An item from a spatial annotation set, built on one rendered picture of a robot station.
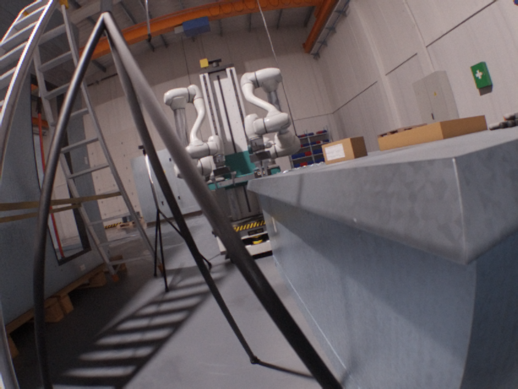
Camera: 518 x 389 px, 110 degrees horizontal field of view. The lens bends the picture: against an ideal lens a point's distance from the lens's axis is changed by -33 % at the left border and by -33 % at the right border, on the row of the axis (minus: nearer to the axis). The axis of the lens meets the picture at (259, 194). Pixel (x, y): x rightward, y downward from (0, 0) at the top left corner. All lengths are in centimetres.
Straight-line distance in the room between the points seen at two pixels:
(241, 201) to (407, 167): 231
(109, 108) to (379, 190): 1426
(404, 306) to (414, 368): 10
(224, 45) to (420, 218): 1375
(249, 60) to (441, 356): 1334
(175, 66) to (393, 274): 1360
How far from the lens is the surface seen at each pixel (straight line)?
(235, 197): 244
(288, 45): 1402
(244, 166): 239
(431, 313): 33
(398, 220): 22
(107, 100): 1457
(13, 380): 105
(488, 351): 36
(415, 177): 21
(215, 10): 1024
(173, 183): 802
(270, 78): 209
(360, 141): 83
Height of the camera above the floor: 66
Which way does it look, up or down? 4 degrees down
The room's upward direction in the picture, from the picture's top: 13 degrees counter-clockwise
